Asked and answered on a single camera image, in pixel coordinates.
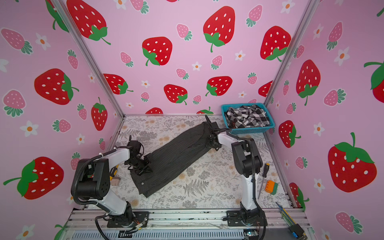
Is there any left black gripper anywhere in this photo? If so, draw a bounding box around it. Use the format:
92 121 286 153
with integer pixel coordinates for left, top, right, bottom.
128 156 154 175

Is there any dark grey pinstriped shirt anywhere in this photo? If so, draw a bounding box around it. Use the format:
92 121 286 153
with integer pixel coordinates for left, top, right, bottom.
131 122 212 198

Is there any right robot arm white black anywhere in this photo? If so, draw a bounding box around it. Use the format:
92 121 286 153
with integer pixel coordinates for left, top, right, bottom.
206 129 264 225

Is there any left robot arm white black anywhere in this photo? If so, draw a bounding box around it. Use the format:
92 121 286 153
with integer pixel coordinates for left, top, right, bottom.
71 146 153 224

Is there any small wooden block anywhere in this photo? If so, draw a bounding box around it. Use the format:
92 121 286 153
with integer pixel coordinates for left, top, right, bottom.
111 177 121 186

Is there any teal plastic basket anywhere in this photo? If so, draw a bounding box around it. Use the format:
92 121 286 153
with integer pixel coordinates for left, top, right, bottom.
221 103 276 135

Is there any black white checkered shirt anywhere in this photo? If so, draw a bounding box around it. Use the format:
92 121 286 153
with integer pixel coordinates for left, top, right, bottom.
225 105 271 129

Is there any orange green toy block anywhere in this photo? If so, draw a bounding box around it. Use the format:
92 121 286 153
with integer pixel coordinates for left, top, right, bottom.
265 180 279 195

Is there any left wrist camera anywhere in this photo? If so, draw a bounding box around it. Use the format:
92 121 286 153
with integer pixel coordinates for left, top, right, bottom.
127 140 144 158

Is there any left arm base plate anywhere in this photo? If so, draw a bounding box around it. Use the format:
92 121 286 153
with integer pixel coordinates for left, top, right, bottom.
107 211 150 228

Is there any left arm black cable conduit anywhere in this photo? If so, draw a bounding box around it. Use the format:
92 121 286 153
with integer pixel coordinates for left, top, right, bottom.
71 149 121 206

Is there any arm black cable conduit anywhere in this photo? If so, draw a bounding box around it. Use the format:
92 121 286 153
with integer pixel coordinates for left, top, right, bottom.
204 114 259 211
71 149 121 206

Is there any black handled screwdriver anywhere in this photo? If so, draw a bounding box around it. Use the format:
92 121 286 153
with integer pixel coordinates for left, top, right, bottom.
258 163 270 199

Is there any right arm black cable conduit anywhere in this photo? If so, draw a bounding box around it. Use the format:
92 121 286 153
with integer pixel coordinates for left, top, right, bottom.
204 114 259 211

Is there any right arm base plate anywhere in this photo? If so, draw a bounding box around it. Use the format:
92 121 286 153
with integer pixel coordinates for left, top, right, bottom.
223 210 268 227

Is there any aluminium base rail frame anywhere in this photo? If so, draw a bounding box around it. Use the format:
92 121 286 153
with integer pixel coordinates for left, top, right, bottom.
56 208 316 240

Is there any coloured ribbon cable with connector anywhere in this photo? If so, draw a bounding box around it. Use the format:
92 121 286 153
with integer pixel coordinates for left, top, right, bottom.
275 203 308 240

